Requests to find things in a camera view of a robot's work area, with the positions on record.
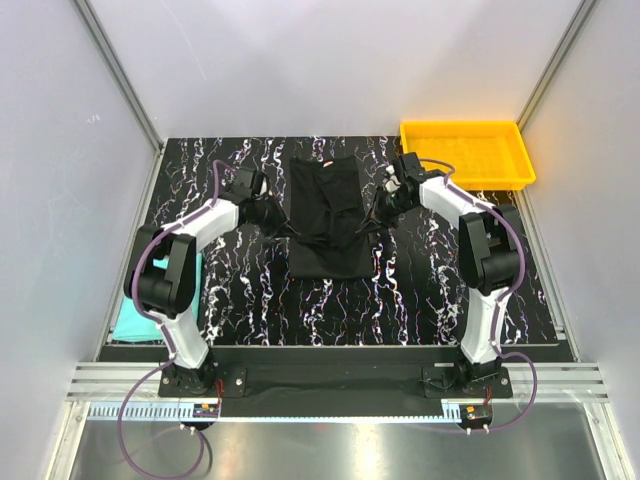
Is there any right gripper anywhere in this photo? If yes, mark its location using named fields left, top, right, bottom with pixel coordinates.
left=357, top=186, right=417, bottom=236

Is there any black t shirt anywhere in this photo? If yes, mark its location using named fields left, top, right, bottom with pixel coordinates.
left=288, top=156, right=374, bottom=280

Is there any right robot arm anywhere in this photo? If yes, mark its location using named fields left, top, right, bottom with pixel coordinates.
left=360, top=152, right=526, bottom=397

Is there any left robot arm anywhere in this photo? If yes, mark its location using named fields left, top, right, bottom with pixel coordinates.
left=123, top=167, right=297, bottom=396

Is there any black marble pattern mat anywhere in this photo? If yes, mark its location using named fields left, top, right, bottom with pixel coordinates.
left=99, top=134, right=566, bottom=347

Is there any yellow plastic tray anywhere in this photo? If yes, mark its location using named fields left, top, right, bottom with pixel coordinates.
left=399, top=121, right=536, bottom=191

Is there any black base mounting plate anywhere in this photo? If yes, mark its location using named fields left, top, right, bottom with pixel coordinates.
left=159, top=346, right=513, bottom=400

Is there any folded teal t shirt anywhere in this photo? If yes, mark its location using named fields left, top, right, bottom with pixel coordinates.
left=112, top=253, right=203, bottom=343

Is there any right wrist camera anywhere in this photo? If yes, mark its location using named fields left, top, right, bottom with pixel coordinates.
left=383, top=165, right=402, bottom=193

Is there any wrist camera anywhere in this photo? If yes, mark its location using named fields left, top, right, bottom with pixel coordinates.
left=255, top=171, right=270, bottom=196
left=383, top=165, right=402, bottom=193

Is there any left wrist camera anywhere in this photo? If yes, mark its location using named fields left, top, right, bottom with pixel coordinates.
left=255, top=171, right=270, bottom=196

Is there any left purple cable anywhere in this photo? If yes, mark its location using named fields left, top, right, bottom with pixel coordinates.
left=117, top=159, right=236, bottom=476

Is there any purple cable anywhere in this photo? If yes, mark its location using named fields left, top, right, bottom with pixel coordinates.
left=117, top=159, right=236, bottom=476
left=417, top=158, right=539, bottom=432

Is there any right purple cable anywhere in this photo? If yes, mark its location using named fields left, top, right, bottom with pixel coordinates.
left=417, top=158, right=539, bottom=432

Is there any white slotted cable duct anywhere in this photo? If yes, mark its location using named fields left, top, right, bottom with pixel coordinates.
left=87, top=400, right=462, bottom=424

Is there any left aluminium frame post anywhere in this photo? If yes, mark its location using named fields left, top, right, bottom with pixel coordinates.
left=70, top=0, right=164, bottom=155

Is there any aluminium frame post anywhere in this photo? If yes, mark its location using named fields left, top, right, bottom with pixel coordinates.
left=70, top=0, right=164, bottom=155
left=516, top=0, right=599, bottom=132

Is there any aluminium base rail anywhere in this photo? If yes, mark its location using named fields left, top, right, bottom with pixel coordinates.
left=66, top=363, right=608, bottom=402

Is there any right aluminium frame post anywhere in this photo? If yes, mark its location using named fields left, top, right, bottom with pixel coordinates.
left=516, top=0, right=599, bottom=132

